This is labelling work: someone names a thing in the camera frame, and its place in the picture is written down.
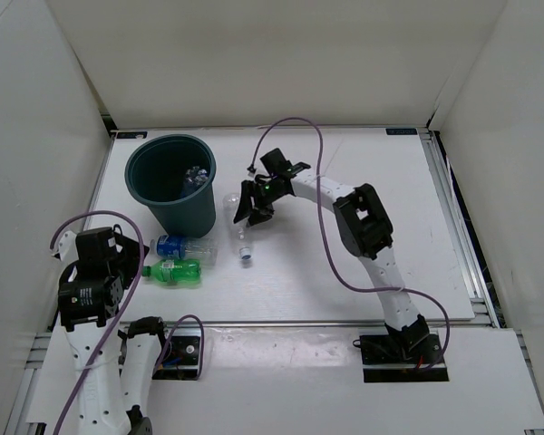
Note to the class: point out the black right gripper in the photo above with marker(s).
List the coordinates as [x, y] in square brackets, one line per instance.
[257, 215]

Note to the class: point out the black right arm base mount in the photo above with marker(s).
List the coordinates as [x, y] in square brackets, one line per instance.
[384, 361]

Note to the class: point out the green plastic soda bottle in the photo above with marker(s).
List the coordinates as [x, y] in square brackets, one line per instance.
[171, 272]

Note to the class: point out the clear bottle blue Aquarius label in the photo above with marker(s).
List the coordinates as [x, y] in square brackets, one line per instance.
[194, 179]

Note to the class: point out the dark teal plastic bin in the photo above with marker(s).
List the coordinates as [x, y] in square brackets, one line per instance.
[173, 177]

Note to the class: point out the clear bottle blue Pocari label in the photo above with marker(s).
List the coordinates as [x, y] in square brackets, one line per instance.
[204, 250]

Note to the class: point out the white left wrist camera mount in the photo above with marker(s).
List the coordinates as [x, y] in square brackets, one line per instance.
[65, 249]

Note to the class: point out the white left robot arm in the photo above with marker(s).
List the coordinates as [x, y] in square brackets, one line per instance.
[114, 364]

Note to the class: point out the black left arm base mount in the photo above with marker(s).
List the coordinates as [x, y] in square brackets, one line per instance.
[181, 362]

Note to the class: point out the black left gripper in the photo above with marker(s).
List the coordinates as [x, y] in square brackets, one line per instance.
[129, 255]

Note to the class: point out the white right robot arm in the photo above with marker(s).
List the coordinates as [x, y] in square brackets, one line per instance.
[364, 228]

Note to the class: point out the clear unlabelled plastic bottle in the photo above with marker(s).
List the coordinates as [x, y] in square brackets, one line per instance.
[238, 233]

